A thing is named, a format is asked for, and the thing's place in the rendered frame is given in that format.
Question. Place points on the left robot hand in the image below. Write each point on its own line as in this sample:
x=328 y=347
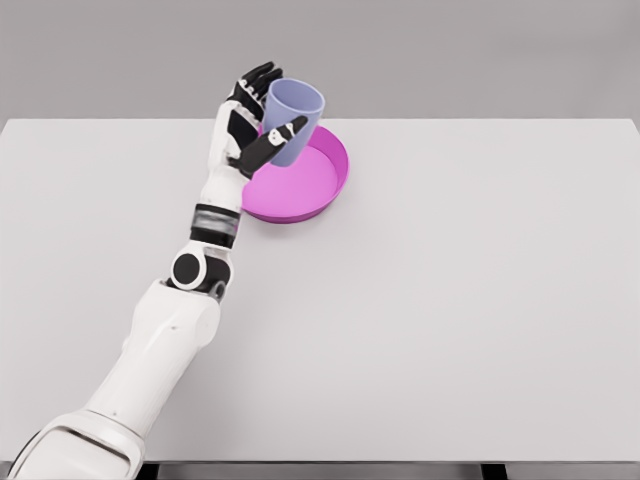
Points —
x=221 y=134

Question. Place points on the lavender plastic cup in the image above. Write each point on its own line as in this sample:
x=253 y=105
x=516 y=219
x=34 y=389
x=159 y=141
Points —
x=292 y=112

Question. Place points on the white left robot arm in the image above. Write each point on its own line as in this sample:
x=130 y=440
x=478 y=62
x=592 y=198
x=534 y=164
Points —
x=155 y=340

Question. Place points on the pink plastic plate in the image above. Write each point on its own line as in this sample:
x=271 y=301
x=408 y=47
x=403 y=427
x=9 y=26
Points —
x=295 y=187

